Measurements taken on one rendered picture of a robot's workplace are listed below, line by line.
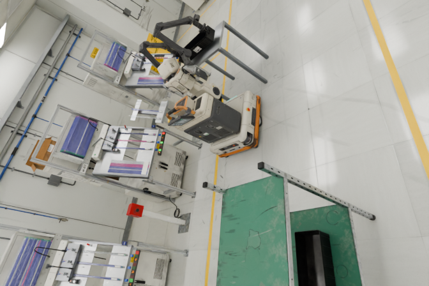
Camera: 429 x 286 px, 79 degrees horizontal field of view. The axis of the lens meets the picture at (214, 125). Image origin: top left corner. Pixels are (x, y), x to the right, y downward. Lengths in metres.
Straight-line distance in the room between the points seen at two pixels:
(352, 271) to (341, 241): 0.15
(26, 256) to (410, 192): 3.29
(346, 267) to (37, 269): 2.77
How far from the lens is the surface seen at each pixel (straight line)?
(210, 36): 3.08
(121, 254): 3.17
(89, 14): 6.20
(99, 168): 3.61
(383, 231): 2.09
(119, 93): 4.50
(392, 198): 2.10
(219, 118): 2.64
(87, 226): 5.05
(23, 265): 3.37
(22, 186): 4.97
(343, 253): 1.79
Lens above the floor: 1.93
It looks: 30 degrees down
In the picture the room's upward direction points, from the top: 63 degrees counter-clockwise
